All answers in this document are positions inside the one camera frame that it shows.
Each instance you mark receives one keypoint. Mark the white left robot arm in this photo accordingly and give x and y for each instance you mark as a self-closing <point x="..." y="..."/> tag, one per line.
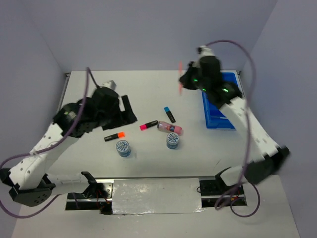
<point x="29" y="180"/>

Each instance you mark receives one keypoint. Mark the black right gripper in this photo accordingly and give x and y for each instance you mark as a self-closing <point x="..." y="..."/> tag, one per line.
<point x="184" y="78"/>

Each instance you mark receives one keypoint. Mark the pink tube of pins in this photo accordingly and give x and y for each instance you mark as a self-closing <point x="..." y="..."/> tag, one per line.
<point x="166" y="127"/>

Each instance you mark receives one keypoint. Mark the blue black highlighter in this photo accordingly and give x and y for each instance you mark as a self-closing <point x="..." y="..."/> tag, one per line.
<point x="169" y="114"/>

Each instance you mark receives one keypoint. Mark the orange black highlighter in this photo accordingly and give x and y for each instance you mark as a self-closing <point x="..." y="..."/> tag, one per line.
<point x="114" y="136"/>

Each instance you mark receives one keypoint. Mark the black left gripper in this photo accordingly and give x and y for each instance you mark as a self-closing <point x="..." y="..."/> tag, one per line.
<point x="129" y="114"/>

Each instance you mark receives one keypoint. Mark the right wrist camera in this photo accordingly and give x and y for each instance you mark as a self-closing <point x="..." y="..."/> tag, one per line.
<point x="204" y="51"/>

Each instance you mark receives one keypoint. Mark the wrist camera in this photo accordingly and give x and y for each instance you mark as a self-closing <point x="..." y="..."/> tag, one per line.
<point x="204" y="51"/>
<point x="110" y="84"/>

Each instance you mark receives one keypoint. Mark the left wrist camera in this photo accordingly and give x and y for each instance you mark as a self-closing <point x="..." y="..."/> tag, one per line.
<point x="110" y="84"/>

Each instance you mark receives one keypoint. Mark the pink black highlighter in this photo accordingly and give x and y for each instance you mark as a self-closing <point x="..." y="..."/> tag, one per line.
<point x="148" y="125"/>

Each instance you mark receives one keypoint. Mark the blue round tub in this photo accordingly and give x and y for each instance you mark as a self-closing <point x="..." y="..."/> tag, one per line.
<point x="172" y="140"/>
<point x="123" y="148"/>

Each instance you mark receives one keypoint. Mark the silver foil plate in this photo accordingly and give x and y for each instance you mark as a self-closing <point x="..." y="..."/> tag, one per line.
<point x="156" y="196"/>

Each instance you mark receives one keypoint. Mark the blue compartment tray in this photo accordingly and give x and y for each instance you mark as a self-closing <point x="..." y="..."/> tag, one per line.
<point x="213" y="117"/>

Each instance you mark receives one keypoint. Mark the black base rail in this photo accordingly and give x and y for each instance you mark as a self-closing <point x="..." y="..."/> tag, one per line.
<point x="209" y="189"/>

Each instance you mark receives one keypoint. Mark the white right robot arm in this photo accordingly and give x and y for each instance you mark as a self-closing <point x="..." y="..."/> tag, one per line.
<point x="228" y="98"/>

